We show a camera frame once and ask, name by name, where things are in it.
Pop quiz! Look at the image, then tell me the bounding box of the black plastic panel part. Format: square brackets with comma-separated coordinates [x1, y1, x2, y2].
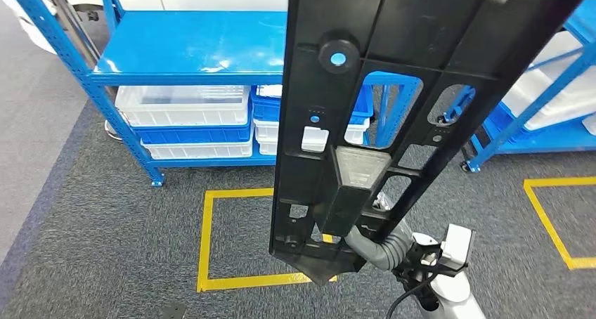
[268, 0, 590, 287]

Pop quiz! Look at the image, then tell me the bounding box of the blue metal shelf rack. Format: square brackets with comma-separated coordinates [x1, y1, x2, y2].
[4, 0, 422, 188]
[437, 0, 596, 174]

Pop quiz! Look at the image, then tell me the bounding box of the dark metal bar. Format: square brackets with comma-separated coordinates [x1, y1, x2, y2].
[44, 0, 101, 69]

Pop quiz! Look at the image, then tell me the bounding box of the black floor plate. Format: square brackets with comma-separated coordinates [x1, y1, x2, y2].
[160, 303, 187, 319]

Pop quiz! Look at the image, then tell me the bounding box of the yellow floor tape square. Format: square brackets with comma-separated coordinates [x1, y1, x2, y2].
[196, 188, 339, 294]
[522, 176, 596, 271]

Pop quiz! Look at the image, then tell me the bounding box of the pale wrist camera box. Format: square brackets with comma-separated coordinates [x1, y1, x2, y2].
[439, 223, 475, 271]

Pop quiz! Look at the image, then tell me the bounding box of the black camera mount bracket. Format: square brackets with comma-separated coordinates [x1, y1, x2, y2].
[393, 235, 460, 290]

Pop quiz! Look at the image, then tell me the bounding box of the black cable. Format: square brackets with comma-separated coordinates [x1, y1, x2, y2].
[385, 275, 439, 319]

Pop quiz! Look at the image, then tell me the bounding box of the white plastic crate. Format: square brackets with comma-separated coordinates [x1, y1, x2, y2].
[256, 137, 280, 156]
[531, 30, 596, 83]
[252, 117, 371, 145]
[141, 137, 254, 160]
[502, 67, 596, 131]
[114, 84, 252, 128]

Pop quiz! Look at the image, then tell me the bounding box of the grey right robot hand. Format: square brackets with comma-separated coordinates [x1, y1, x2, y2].
[344, 191, 406, 268]

